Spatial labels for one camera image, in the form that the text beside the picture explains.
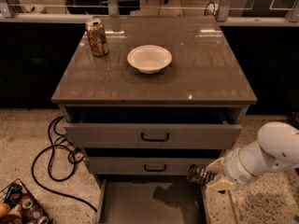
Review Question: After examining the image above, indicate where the grey drawer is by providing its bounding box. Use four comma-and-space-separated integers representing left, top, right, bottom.
95, 175, 209, 224
65, 106, 242, 149
85, 148, 221, 175

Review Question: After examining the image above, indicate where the bottom grey drawer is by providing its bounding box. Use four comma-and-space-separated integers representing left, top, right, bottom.
95, 175, 209, 224

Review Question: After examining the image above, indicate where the white paper bowl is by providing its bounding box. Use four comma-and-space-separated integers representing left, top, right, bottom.
127, 45, 172, 74

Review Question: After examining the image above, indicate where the top grey drawer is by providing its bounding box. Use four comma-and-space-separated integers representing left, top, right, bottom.
65, 106, 242, 149

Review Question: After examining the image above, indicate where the black floor cable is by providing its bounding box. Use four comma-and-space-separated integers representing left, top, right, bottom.
30, 116, 98, 214

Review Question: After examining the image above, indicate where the blue soda can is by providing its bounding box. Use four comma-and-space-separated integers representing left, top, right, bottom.
5, 183, 22, 203

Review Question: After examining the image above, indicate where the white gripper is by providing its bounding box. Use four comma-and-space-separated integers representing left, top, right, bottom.
206, 148, 256, 191

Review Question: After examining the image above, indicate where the grey drawer cabinet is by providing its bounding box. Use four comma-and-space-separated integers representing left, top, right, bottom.
50, 15, 258, 224

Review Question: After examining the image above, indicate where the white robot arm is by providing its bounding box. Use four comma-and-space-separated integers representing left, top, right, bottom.
206, 122, 299, 191

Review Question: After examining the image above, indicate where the middle grey drawer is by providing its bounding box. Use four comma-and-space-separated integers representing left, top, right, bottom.
85, 148, 221, 175

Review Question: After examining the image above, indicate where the gold soda can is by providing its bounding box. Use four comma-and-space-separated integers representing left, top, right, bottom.
85, 18, 108, 57

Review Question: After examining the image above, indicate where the wire basket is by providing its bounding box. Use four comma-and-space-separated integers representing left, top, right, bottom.
0, 179, 53, 224

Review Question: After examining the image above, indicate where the brown can in basket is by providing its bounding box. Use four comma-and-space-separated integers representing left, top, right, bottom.
20, 194, 43, 222

